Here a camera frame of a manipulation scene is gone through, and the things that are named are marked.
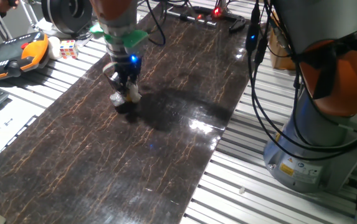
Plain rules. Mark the black round spool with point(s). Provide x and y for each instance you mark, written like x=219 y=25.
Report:
x=56 y=15

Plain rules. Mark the Rubik's cube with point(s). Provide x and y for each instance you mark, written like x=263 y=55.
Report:
x=69 y=49

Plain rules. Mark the clear plastic bag of things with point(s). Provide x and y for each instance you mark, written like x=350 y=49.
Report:
x=117 y=99

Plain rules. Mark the silver metal post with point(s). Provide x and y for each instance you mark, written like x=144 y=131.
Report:
x=224 y=3

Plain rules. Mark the cardboard box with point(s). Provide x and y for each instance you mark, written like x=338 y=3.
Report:
x=281 y=60

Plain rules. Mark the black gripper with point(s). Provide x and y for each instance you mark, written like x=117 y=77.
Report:
x=130 y=65

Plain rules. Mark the black and orange teach pendant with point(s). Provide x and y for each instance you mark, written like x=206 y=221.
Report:
x=35 y=49

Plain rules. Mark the white paper sheet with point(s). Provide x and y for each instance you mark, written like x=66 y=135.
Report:
x=16 y=112

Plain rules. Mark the dark marbled board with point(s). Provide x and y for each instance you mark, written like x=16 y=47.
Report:
x=103 y=155

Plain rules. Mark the small white scrap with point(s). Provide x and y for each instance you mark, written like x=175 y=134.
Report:
x=242 y=190

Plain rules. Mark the white egg-shaped object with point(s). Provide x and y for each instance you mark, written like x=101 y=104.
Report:
x=53 y=48

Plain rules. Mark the silver and orange robot arm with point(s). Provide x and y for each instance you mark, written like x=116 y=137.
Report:
x=116 y=12

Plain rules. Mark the person's hand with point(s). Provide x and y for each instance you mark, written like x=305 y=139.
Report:
x=3 y=4

